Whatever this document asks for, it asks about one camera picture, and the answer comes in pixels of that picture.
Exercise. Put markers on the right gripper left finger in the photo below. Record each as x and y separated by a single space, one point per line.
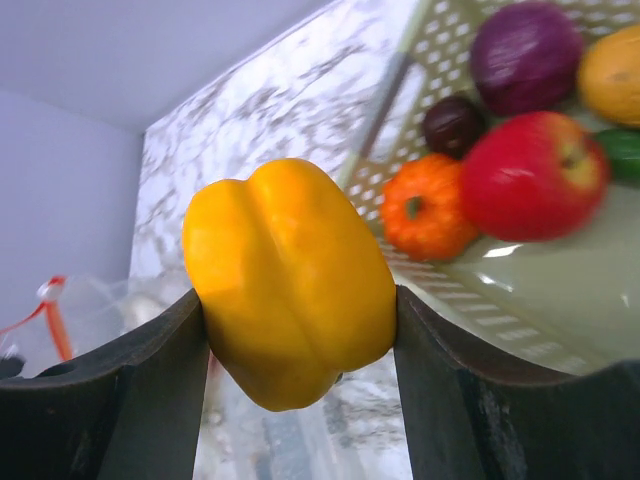
130 409

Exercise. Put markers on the red toy apple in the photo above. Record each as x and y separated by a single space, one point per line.
537 177

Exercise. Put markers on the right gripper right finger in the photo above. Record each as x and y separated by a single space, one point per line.
473 411

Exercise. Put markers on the yellow toy bell pepper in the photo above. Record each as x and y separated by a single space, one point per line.
294 288

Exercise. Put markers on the purple toy onion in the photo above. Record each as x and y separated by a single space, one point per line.
525 58

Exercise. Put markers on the green toy chili pepper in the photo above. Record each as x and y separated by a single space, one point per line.
621 147

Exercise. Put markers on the orange toy lemon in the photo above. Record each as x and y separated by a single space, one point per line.
608 77

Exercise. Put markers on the orange toy pumpkin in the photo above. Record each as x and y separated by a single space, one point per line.
422 213

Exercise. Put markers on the dark purple toy plum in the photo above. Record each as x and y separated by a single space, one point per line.
453 125

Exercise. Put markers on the clear zip top bag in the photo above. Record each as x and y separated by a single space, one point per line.
77 314

